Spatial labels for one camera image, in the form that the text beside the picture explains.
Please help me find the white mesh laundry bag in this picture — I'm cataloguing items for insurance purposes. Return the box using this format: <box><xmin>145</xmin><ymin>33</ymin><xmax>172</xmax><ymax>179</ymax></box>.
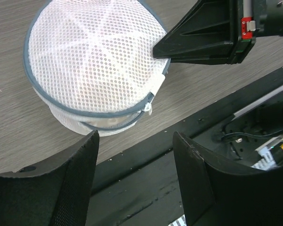
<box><xmin>23</xmin><ymin>0</ymin><xmax>170</xmax><ymax>137</ymax></box>

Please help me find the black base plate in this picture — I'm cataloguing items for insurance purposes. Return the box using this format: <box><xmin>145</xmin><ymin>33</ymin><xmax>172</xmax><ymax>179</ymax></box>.
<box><xmin>86</xmin><ymin>67</ymin><xmax>283</xmax><ymax>226</ymax></box>

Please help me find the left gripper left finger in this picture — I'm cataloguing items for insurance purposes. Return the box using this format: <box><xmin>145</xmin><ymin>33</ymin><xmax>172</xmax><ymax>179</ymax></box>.
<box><xmin>0</xmin><ymin>131</ymin><xmax>100</xmax><ymax>226</ymax></box>

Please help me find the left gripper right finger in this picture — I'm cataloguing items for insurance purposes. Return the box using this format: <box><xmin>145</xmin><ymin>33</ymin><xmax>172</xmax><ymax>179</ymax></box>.
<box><xmin>173</xmin><ymin>132</ymin><xmax>283</xmax><ymax>226</ymax></box>

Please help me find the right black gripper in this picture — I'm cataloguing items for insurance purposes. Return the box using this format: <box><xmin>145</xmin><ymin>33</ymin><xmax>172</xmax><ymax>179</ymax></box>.
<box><xmin>153</xmin><ymin>0</ymin><xmax>283</xmax><ymax>65</ymax></box>

